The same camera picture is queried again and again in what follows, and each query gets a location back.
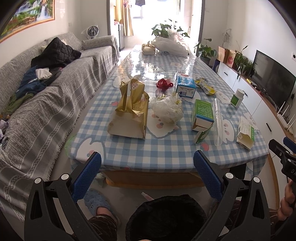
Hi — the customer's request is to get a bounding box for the potted plant on floor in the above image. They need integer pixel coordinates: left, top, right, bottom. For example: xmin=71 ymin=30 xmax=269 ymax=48
xmin=194 ymin=38 xmax=217 ymax=66

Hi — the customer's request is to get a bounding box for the framed landscape painting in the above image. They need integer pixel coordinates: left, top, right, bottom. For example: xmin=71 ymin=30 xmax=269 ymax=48
xmin=1 ymin=0 xmax=55 ymax=42

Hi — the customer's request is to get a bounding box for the black lined trash bin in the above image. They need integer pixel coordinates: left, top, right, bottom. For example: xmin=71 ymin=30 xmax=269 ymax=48
xmin=125 ymin=194 xmax=207 ymax=240

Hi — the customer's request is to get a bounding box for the large white plastic bag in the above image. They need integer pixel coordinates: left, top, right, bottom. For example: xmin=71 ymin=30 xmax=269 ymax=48
xmin=152 ymin=29 xmax=194 ymax=58

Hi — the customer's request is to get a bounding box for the left brown patterned leg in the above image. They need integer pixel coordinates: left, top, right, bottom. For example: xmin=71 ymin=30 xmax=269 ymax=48
xmin=88 ymin=214 xmax=117 ymax=241

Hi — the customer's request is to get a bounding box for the brown paper gift bag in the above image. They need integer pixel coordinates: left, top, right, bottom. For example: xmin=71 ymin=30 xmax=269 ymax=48
xmin=217 ymin=46 xmax=230 ymax=64

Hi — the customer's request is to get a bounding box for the blue white milk carton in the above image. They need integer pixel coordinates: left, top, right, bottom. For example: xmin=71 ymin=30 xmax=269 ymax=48
xmin=176 ymin=73 xmax=196 ymax=98

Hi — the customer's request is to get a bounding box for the beige tissue box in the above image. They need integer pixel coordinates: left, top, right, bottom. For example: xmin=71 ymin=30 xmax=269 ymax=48
xmin=142 ymin=41 xmax=156 ymax=56

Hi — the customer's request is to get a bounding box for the white green box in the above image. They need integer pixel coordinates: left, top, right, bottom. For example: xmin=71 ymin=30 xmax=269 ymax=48
xmin=236 ymin=116 xmax=256 ymax=151

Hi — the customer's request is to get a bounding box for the grey covered sofa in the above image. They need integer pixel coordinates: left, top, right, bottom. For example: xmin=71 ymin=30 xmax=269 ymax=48
xmin=1 ymin=32 xmax=119 ymax=221

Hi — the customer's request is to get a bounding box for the potted plant on table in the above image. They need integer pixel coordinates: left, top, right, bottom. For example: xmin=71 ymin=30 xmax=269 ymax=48
xmin=152 ymin=19 xmax=190 ymax=38

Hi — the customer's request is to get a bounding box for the clear plastic bag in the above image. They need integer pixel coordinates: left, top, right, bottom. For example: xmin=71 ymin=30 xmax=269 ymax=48
xmin=151 ymin=93 xmax=184 ymax=124

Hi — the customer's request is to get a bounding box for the green medicine box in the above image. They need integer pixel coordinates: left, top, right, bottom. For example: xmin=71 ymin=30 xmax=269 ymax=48
xmin=191 ymin=99 xmax=214 ymax=144

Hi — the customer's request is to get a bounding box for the yellow snack wrapper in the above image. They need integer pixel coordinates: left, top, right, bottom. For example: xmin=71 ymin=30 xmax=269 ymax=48
xmin=195 ymin=78 xmax=216 ymax=96

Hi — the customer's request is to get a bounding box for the white TV cabinet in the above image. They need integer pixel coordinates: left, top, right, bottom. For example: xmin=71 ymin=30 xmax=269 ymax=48
xmin=217 ymin=63 xmax=293 ymax=209

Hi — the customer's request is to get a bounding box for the left blue fuzzy slipper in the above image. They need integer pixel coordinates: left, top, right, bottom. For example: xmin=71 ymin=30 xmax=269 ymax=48
xmin=84 ymin=189 xmax=120 ymax=225

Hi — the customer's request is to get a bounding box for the white medicine bottle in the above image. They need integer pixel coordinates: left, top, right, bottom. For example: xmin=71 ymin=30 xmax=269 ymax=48
xmin=230 ymin=88 xmax=245 ymax=108

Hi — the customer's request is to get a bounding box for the person's right hand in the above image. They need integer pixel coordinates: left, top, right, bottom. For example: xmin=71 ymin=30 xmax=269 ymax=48
xmin=277 ymin=179 xmax=295 ymax=221

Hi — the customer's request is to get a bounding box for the blue checkered tablecloth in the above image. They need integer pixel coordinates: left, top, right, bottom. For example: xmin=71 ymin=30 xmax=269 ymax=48
xmin=70 ymin=48 xmax=269 ymax=176

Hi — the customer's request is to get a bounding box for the black quilted jacket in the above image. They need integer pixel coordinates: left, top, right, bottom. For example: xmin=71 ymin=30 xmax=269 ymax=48
xmin=31 ymin=37 xmax=81 ymax=69

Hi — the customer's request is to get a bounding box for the white wifi router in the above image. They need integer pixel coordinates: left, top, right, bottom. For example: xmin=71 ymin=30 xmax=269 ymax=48
xmin=276 ymin=101 xmax=295 ymax=135

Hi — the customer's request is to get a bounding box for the flat screen television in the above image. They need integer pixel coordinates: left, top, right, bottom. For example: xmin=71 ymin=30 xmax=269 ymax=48
xmin=249 ymin=50 xmax=295 ymax=108

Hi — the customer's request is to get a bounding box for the blue clothes pile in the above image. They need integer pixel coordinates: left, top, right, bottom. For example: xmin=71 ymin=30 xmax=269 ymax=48
xmin=16 ymin=66 xmax=47 ymax=99

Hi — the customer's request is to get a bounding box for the white electric fan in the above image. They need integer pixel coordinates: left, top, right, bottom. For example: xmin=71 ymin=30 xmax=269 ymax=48
xmin=81 ymin=25 xmax=99 ymax=40

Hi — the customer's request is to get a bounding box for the red mesh net bag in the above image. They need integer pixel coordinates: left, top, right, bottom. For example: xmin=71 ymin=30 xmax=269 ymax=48
xmin=156 ymin=78 xmax=174 ymax=90

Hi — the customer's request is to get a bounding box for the potted plant on cabinet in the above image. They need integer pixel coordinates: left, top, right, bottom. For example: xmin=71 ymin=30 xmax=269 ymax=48
xmin=234 ymin=45 xmax=253 ymax=77

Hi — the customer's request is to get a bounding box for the gold tissue package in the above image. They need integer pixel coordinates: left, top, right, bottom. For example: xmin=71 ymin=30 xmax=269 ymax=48
xmin=107 ymin=78 xmax=149 ymax=139

